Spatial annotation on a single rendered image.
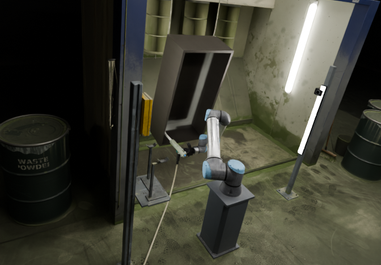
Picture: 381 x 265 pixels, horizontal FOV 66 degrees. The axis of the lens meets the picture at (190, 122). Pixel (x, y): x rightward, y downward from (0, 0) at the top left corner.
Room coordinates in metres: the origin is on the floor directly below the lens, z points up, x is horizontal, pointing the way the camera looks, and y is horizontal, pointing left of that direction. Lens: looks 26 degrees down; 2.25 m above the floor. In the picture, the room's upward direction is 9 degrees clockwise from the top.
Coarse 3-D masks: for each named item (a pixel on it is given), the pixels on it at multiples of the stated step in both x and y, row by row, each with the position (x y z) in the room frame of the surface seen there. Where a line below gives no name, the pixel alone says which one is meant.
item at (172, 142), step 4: (168, 136) 2.96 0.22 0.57; (172, 140) 2.87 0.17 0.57; (172, 144) 2.82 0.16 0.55; (176, 144) 2.80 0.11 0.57; (176, 148) 2.75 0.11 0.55; (180, 148) 2.73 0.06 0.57; (180, 152) 2.68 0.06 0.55; (184, 152) 2.67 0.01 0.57; (176, 156) 2.75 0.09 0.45; (184, 156) 2.65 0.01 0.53; (176, 160) 2.74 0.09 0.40
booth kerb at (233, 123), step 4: (240, 120) 4.60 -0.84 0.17; (244, 120) 4.65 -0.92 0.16; (248, 120) 4.71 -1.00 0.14; (232, 124) 4.51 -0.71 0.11; (236, 124) 4.56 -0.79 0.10; (240, 124) 4.61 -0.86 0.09; (244, 124) 4.66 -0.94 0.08; (140, 136) 3.57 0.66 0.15; (144, 136) 3.60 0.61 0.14; (148, 136) 3.64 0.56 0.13; (152, 136) 3.67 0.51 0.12; (140, 140) 3.57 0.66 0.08; (144, 140) 3.60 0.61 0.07; (148, 140) 3.64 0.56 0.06
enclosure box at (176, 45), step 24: (168, 48) 2.92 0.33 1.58; (192, 48) 2.79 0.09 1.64; (216, 48) 2.96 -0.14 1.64; (168, 72) 2.88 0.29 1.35; (192, 72) 3.29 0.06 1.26; (216, 72) 3.21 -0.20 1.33; (168, 96) 2.83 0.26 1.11; (192, 96) 3.41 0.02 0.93; (216, 96) 3.12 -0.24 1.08; (168, 120) 3.31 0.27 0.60; (192, 120) 3.45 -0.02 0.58; (168, 144) 2.96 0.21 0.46
